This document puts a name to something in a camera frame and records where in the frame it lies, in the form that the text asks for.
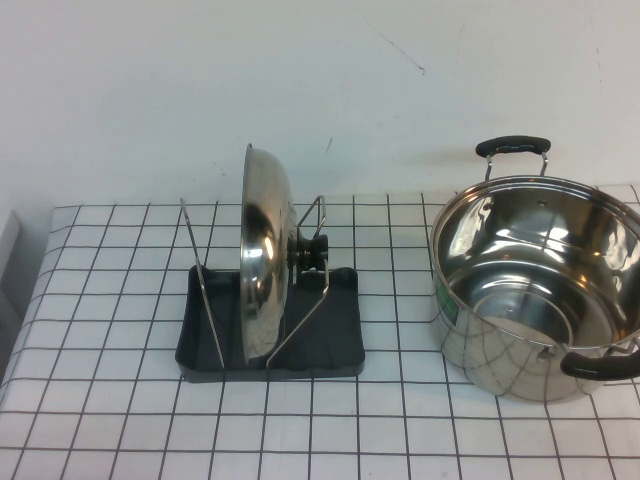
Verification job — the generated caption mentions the stainless steel lid black knob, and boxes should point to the stainless steel lid black knob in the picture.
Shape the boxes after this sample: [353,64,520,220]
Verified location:
[239,143,332,362]

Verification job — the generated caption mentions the white black-grid tablecloth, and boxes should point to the white black-grid tablecloth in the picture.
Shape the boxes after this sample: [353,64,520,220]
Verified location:
[0,183,640,480]

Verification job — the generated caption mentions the white side board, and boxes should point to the white side board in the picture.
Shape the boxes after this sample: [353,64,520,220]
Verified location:
[0,208,25,321]

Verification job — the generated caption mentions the black tray wire lid rack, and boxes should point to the black tray wire lid rack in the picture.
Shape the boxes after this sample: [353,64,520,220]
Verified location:
[173,195,367,384]

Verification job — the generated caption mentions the stainless steel pot black handles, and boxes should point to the stainless steel pot black handles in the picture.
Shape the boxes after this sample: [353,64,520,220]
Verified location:
[430,134,640,405]

